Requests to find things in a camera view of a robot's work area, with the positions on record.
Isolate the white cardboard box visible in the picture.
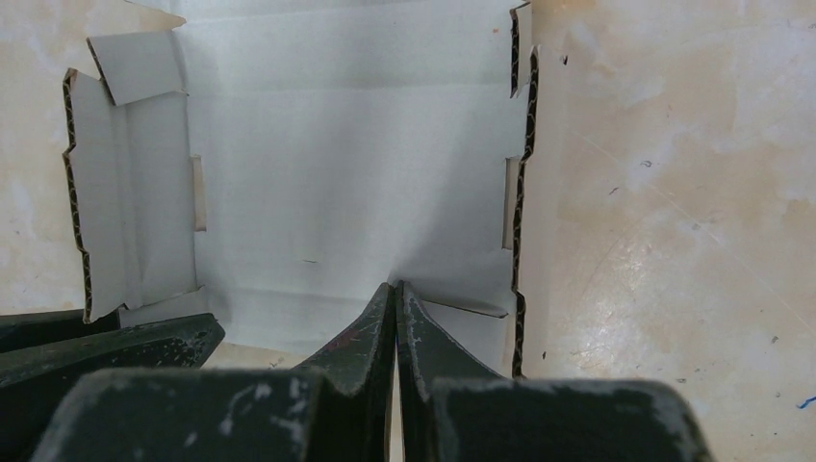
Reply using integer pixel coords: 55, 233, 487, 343
63, 1, 532, 374

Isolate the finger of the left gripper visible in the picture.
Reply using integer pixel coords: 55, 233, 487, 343
1, 310, 121, 353
1, 314, 225, 461

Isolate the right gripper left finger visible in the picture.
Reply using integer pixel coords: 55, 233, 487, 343
33, 284, 395, 461

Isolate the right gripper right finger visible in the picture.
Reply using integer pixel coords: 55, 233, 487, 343
395, 281, 713, 461

